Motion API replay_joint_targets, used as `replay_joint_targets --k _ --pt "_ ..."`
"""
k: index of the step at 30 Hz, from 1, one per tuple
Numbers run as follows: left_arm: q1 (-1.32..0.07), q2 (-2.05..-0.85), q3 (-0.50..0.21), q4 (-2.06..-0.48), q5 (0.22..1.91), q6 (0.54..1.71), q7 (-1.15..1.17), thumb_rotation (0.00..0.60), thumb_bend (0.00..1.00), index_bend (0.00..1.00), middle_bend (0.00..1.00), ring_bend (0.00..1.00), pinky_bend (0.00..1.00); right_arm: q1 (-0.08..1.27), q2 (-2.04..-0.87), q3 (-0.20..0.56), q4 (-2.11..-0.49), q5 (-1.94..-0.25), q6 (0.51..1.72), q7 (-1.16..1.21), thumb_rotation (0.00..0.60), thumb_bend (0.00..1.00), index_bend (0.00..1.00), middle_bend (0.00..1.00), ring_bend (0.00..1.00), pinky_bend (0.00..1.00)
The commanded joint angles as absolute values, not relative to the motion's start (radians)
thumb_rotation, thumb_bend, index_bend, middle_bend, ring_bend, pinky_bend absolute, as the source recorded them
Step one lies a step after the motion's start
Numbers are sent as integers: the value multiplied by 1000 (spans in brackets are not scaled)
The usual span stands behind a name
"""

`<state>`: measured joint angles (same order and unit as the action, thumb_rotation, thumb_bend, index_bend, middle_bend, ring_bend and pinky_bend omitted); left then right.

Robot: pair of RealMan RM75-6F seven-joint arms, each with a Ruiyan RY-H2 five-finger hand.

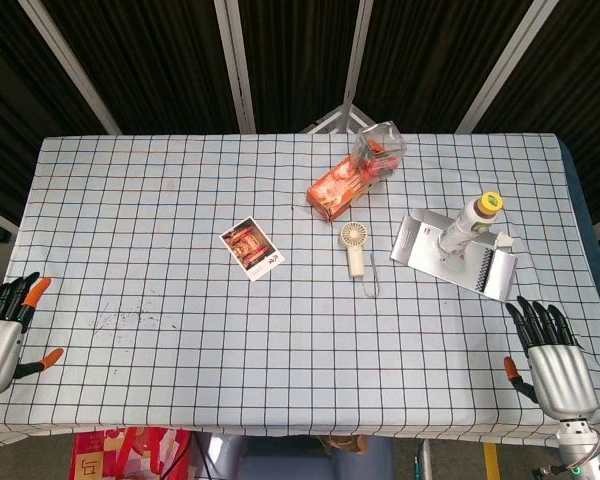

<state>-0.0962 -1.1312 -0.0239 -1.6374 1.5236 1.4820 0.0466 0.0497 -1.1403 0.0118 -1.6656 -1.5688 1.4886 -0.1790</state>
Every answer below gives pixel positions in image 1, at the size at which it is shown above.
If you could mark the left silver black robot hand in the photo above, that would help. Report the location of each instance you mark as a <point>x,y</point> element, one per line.
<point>0,350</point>

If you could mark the white black checked tablecloth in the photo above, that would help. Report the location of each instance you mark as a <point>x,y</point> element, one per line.
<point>180,325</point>

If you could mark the white metal frame post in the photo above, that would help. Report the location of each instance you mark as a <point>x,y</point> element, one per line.
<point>354,55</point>
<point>237,65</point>
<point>70,65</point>
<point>495,70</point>

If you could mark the photo postcard with white border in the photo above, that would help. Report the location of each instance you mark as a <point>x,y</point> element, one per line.
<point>252,247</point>

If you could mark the clear plastic capsule box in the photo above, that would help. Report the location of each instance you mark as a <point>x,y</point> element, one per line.
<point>380,145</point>

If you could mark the white drink bottle yellow cap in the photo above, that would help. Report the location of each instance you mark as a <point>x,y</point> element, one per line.
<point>467,225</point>

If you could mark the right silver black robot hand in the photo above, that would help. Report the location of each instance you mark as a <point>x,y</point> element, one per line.
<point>562,375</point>

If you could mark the red patterned shopping bag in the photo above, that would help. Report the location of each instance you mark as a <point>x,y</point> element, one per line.
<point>125,455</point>

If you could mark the white triangular frame foot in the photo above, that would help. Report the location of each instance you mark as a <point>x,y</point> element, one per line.
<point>337,120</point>

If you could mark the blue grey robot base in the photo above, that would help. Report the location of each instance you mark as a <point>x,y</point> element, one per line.
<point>290,462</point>

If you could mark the orange cardboard snack box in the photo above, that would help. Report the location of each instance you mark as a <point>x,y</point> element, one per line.
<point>337,187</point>

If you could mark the cream handheld fan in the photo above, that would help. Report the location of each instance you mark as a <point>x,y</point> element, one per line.
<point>356,260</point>

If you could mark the metal grater tray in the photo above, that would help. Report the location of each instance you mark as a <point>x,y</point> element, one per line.
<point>420,245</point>

